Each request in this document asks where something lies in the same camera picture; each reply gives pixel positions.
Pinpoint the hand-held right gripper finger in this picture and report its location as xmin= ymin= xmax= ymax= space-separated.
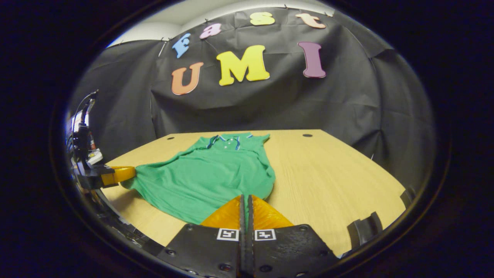
xmin=156 ymin=194 xmax=246 ymax=278
xmin=247 ymin=194 xmax=340 ymax=278

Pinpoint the green T-shirt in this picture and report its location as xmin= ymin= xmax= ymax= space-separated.
xmin=122 ymin=132 xmax=276 ymax=225

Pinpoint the black backdrop cloth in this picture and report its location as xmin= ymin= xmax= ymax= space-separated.
xmin=68 ymin=7 xmax=436 ymax=186

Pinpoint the black curved plastic part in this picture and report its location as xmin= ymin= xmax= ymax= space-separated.
xmin=347 ymin=212 xmax=383 ymax=247

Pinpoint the black cable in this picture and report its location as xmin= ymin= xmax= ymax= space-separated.
xmin=73 ymin=90 xmax=99 ymax=126

